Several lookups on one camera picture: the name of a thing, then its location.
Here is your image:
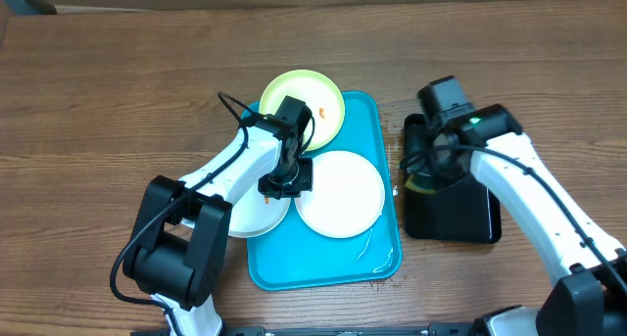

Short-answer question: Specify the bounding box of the yellow green sponge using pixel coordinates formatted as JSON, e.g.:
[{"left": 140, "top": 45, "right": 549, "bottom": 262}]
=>
[{"left": 405, "top": 174, "right": 438, "bottom": 195}]

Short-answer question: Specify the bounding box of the white plate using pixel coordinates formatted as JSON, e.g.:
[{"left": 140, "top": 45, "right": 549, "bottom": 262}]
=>
[
  {"left": 295, "top": 151, "right": 385, "bottom": 238},
  {"left": 228, "top": 185, "right": 292, "bottom": 238}
]

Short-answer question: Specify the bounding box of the light green plate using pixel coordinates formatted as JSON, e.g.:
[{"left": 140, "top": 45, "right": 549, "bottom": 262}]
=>
[{"left": 259, "top": 70, "right": 345, "bottom": 152}]

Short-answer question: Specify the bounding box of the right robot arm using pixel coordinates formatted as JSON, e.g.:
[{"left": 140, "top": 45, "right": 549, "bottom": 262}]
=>
[{"left": 400, "top": 76, "right": 626, "bottom": 335}]

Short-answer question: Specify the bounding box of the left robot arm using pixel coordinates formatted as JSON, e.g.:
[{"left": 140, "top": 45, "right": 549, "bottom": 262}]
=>
[{"left": 110, "top": 96, "right": 314, "bottom": 335}]

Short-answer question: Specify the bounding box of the black water tray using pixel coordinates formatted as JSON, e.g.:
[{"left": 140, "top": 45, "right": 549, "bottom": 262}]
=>
[{"left": 403, "top": 113, "right": 503, "bottom": 245}]

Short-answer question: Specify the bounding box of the blue plastic tray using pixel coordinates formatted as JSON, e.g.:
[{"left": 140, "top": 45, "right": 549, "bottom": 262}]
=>
[{"left": 247, "top": 91, "right": 402, "bottom": 291}]

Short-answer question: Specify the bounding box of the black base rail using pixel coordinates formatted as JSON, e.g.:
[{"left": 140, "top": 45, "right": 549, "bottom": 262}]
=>
[{"left": 131, "top": 306, "right": 540, "bottom": 336}]

